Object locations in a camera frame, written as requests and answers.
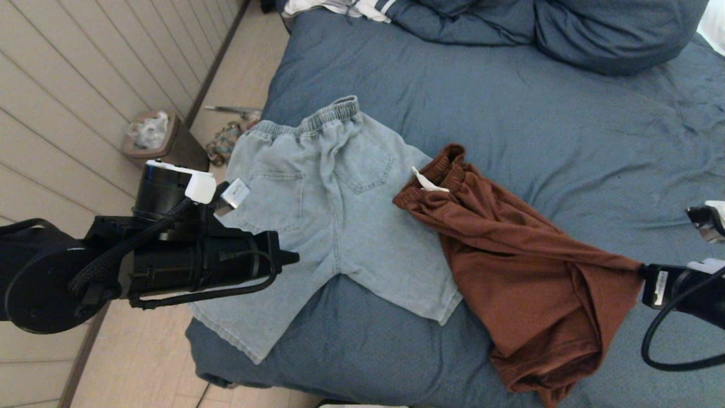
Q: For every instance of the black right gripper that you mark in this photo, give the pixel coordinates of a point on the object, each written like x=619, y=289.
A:
x=679, y=294

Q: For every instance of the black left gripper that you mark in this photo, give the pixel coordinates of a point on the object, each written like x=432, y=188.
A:
x=198, y=266

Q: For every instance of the light blue denim shorts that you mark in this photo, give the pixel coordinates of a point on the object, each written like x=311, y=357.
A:
x=340, y=226

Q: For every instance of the rust brown shorts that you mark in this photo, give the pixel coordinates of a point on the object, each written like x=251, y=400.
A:
x=521, y=283

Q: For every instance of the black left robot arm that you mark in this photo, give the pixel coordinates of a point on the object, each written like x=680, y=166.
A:
x=39, y=283

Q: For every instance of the multicoloured cloth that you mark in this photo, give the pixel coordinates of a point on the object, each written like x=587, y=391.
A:
x=224, y=144

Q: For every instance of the brown metal trash bin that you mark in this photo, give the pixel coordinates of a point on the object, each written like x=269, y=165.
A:
x=187, y=153

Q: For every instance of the silver metal object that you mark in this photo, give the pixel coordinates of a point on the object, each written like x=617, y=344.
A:
x=226, y=109

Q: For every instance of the clear plastic bin liner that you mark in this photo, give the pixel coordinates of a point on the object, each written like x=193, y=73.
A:
x=150, y=130

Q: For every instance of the blue bed cover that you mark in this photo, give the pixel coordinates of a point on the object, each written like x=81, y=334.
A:
x=566, y=113

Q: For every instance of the small black object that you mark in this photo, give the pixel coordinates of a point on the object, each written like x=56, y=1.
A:
x=268, y=5

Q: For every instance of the white striped garment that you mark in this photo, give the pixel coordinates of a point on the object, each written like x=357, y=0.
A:
x=340, y=7

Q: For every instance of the white pillow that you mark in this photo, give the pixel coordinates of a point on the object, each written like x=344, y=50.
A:
x=713, y=28

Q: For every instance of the blue pillow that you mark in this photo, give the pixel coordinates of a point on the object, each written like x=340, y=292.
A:
x=614, y=33

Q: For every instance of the crumpled blue blanket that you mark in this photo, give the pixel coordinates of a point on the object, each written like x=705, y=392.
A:
x=464, y=24

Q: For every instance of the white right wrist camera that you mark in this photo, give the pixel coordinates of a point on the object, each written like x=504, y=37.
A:
x=711, y=224

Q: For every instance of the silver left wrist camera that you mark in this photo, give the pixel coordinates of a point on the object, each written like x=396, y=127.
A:
x=234, y=195

